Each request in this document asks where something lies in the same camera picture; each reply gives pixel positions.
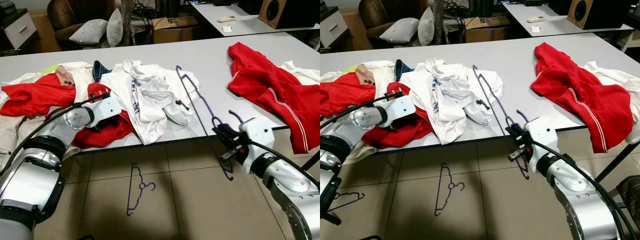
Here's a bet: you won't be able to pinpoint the white crumpled garment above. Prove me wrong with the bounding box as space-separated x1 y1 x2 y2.
280 60 321 86
582 61 640 146

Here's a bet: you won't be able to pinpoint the brown woven stool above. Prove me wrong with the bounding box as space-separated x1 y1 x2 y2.
615 175 640 226

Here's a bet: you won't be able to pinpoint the white table black legs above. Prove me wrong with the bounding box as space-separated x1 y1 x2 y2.
320 32 640 183
0 31 321 173

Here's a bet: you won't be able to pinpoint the white drawer cabinet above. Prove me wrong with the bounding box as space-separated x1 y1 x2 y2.
0 2 38 51
320 5 349 49

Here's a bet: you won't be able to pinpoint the wide grey pillow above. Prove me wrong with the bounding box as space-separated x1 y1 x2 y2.
68 19 109 45
379 17 420 44

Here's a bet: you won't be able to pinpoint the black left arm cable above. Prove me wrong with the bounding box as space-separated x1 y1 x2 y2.
320 91 405 130
0 91 111 173

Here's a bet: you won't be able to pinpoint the long grey table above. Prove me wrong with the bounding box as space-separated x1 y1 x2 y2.
501 0 636 38
189 0 321 37

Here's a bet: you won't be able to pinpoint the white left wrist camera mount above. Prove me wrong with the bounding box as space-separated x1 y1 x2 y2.
387 95 417 123
90 96 123 123

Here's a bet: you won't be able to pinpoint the narrow grey pillow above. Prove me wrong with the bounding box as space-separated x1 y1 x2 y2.
106 7 124 47
418 6 436 47

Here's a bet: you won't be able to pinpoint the brown leather armchair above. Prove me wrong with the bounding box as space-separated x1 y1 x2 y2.
357 0 436 48
47 0 118 48

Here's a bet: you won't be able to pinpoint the cardboard box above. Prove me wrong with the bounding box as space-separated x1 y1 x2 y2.
152 16 201 43
464 16 511 43

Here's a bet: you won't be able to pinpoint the blue denim garment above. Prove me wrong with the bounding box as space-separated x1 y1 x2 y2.
395 59 416 83
92 60 113 83

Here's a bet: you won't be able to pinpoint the cream garment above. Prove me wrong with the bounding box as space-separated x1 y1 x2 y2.
0 61 96 158
320 60 401 166

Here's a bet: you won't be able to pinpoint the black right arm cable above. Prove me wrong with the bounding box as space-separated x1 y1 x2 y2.
530 139 633 240
247 140 321 188

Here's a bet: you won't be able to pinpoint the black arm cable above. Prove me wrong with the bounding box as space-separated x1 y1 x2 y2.
0 91 111 173
530 139 633 240
320 91 405 130
247 140 321 188

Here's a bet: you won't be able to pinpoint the red garment white stripes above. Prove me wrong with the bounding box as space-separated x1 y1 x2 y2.
227 42 321 155
530 42 635 154

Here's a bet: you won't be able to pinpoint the purple clothes hanger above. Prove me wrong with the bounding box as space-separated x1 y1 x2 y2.
472 65 531 180
332 191 366 213
126 163 157 217
175 65 246 182
434 162 466 217

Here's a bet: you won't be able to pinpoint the brown black wooden speaker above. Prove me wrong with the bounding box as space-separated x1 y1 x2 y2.
258 0 321 29
567 0 628 30

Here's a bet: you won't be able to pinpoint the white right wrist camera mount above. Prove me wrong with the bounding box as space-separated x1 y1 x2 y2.
522 116 558 173
239 117 276 163

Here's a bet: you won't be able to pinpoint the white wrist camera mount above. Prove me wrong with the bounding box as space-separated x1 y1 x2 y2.
387 95 417 123
90 96 123 123
522 116 558 173
239 117 276 163

